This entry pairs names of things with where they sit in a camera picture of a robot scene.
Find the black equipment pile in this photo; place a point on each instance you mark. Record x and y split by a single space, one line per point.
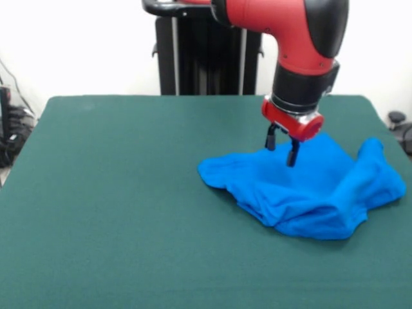
6 128

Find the grey chair base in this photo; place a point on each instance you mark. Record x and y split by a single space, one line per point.
396 117

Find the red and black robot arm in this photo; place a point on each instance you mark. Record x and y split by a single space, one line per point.
289 32

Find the blue laundry garment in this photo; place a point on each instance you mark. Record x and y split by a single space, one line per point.
289 193

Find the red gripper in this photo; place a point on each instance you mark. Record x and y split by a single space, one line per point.
296 127

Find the dark green table cloth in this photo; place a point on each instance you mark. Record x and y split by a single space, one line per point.
96 193

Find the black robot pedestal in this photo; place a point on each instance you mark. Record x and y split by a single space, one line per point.
199 64

